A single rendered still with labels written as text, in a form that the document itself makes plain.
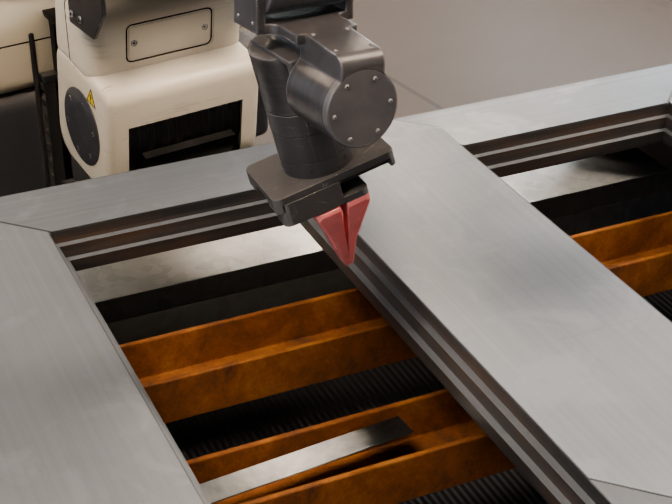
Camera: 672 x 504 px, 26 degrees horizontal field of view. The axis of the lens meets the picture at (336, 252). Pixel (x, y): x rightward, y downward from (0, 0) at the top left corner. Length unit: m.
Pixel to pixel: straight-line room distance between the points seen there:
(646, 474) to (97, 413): 0.42
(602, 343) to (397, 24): 3.00
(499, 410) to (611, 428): 0.09
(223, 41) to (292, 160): 0.83
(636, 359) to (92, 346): 0.45
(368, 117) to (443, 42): 3.05
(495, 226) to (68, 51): 0.71
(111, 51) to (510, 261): 0.69
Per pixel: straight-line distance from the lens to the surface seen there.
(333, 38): 1.02
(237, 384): 1.44
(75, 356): 1.22
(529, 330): 1.25
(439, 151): 1.53
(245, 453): 1.32
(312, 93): 1.01
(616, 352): 1.23
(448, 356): 1.24
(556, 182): 1.86
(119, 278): 1.66
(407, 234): 1.38
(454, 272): 1.32
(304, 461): 1.30
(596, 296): 1.30
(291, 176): 1.11
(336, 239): 1.13
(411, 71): 3.87
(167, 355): 1.49
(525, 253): 1.36
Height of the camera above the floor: 1.54
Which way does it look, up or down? 31 degrees down
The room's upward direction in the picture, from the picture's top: straight up
